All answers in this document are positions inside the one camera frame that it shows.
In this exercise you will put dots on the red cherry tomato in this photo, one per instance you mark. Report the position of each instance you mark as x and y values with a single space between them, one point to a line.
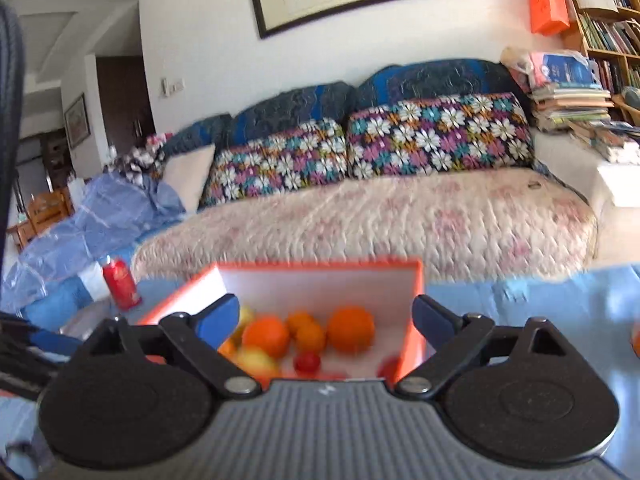
390 366
306 361

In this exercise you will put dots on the small orange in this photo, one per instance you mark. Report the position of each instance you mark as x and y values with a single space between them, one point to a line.
299 320
227 348
311 338

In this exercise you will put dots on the orange paper bag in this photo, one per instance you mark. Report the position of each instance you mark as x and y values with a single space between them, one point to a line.
549 7

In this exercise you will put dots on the floral cushion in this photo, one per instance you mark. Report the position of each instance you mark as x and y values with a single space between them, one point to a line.
440 135
280 165

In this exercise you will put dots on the sofa with quilted cover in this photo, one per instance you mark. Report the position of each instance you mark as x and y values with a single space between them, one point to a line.
400 220

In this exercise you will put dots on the stack of books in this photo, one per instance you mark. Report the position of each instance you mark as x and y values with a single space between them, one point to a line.
570 100

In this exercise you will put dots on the white covered side table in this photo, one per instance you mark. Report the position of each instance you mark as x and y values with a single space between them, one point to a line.
620 185

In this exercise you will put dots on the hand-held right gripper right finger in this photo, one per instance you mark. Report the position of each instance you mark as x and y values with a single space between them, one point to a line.
432 320

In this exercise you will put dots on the wooden chair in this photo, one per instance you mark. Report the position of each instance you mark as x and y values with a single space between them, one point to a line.
45 215

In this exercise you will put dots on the blue striped cloth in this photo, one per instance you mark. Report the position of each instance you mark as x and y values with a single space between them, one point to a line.
55 305

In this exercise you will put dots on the row of white boxes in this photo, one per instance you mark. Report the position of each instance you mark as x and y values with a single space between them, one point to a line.
622 152

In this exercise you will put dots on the dark wooden door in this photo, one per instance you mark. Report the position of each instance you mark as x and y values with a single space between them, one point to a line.
122 105

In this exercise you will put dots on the dark blue back cushion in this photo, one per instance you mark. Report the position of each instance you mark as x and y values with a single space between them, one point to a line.
295 105
435 77
195 135

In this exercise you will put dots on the beige pillow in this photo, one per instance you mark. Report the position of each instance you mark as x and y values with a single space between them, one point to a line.
187 177

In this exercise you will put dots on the wooden bookshelf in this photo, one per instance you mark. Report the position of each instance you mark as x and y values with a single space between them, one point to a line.
610 30

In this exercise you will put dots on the blue patterned tablecloth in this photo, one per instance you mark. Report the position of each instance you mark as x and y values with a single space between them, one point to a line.
525 300

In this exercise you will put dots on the wall switch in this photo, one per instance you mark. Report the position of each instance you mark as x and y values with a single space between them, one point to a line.
172 86

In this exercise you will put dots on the patterned clothes pile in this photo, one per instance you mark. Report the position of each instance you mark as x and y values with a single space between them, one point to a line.
140 157

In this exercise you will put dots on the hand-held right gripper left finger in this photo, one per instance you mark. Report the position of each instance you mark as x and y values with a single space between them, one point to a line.
217 317

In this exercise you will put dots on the light blue plastic sheet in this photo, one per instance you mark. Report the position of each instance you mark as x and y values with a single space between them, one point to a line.
75 230

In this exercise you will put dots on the orange cardboard box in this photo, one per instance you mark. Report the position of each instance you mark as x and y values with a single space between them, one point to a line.
320 285

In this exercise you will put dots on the large orange-red tomato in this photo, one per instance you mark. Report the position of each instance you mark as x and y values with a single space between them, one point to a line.
351 329

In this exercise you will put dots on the red soda can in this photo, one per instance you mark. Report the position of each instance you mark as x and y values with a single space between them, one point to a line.
120 282

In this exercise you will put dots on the small framed picture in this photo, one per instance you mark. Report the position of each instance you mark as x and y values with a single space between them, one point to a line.
76 121

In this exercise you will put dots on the large orange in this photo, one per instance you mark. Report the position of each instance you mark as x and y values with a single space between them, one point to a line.
266 336

